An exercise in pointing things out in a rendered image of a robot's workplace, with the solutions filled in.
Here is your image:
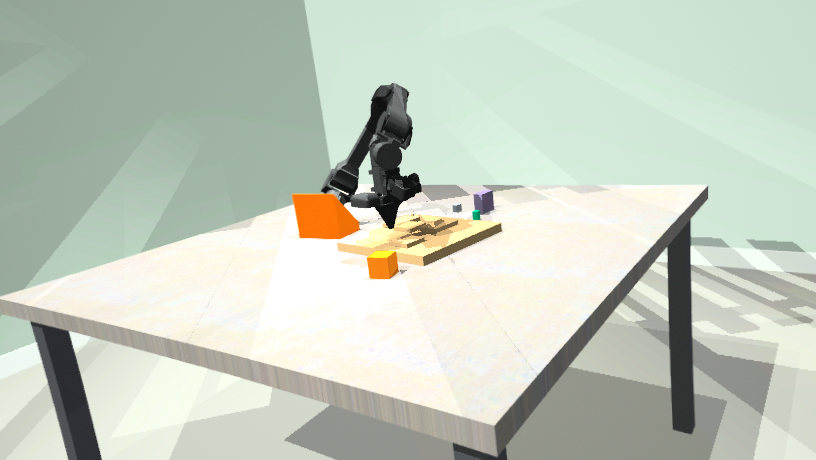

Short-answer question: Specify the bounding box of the light purple block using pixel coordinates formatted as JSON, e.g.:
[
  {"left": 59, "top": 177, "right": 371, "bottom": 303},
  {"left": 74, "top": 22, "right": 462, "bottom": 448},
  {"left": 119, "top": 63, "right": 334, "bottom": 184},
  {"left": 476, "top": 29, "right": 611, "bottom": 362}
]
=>
[{"left": 473, "top": 190, "right": 494, "bottom": 214}]

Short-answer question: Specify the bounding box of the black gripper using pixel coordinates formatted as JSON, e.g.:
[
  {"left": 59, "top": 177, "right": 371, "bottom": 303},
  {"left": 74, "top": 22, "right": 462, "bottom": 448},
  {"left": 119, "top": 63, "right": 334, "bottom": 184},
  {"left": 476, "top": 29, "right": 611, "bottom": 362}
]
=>
[{"left": 350, "top": 166, "right": 403, "bottom": 229}]

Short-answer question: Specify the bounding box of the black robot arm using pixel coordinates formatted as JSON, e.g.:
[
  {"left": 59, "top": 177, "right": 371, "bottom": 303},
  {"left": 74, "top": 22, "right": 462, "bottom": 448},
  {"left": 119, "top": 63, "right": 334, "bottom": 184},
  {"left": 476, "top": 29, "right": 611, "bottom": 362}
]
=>
[{"left": 321, "top": 83, "right": 420, "bottom": 205}]

